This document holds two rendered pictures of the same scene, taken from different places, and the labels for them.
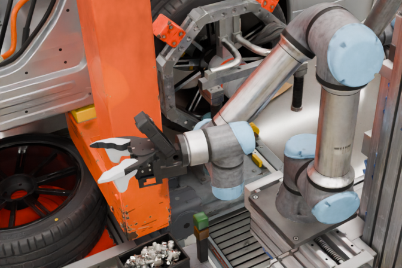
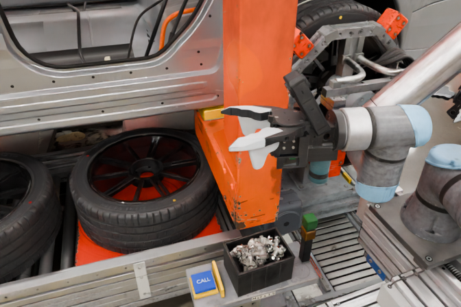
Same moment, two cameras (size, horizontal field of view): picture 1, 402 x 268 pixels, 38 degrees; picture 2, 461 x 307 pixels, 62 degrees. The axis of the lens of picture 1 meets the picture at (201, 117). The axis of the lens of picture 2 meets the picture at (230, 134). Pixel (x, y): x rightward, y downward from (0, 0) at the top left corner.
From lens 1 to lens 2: 0.64 m
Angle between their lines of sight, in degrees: 8
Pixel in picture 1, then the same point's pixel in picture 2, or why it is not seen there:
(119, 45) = (260, 27)
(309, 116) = not seen: hidden behind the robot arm
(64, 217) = (182, 199)
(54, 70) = (191, 70)
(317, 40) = not seen: outside the picture
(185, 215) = (287, 214)
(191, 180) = (290, 186)
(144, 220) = (254, 212)
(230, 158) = (396, 147)
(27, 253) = (145, 226)
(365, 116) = not seen: hidden behind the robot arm
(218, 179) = (370, 175)
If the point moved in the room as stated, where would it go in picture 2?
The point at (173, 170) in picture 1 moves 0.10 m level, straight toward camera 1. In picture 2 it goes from (320, 153) to (328, 192)
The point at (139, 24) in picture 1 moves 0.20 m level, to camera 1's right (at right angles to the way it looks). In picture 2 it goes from (283, 7) to (364, 11)
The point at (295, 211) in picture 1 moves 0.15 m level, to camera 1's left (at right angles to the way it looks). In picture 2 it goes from (428, 228) to (366, 221)
